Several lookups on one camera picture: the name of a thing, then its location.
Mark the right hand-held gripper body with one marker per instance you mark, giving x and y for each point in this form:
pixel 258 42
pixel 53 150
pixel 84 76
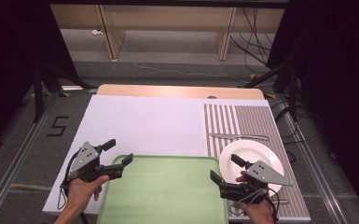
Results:
pixel 261 177

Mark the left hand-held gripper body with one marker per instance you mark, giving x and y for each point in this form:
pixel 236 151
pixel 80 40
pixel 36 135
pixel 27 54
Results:
pixel 85 157

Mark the silver table knife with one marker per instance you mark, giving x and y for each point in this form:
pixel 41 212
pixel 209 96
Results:
pixel 239 136

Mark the green plastic tray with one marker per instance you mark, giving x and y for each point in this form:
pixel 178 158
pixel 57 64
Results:
pixel 161 189

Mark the person's left hand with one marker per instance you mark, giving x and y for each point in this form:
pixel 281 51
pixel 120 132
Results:
pixel 82 189

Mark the white round plate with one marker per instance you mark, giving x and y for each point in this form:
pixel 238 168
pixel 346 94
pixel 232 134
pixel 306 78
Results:
pixel 245 152

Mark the white board sheet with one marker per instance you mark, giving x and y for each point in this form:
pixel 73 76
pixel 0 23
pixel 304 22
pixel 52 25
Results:
pixel 143 124

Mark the grey striped placemat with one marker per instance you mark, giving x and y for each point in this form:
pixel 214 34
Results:
pixel 255 121

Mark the yellow tape piece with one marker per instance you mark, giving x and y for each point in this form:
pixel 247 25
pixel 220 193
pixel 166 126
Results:
pixel 252 76
pixel 66 94
pixel 271 95

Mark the black metal stand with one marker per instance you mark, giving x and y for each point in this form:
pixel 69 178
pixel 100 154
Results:
pixel 38 93
pixel 292 90

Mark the white plug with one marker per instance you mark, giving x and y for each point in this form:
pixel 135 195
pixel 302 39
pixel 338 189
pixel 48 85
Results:
pixel 97 32

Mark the black curtain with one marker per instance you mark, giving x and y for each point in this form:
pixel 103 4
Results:
pixel 9 62
pixel 338 77

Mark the light wooden shelf unit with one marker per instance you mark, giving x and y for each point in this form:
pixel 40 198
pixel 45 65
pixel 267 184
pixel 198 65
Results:
pixel 168 18

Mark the metal floor rail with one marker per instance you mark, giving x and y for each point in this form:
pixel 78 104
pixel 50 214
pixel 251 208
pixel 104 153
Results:
pixel 15 168
pixel 317 174

